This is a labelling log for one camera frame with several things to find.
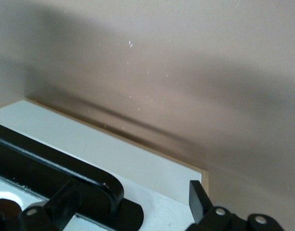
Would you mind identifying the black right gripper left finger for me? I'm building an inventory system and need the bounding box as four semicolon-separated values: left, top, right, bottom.
0;179;83;231

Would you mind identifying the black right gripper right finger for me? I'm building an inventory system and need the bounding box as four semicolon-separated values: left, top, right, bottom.
187;180;283;231

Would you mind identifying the black metal drawer handle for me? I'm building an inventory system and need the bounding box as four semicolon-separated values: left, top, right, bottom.
0;121;145;231

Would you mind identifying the white-fronted wooden drawer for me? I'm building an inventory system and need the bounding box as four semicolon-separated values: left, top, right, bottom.
0;99;202;231

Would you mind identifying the brown table cover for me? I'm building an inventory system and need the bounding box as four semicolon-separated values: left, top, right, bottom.
0;0;295;231

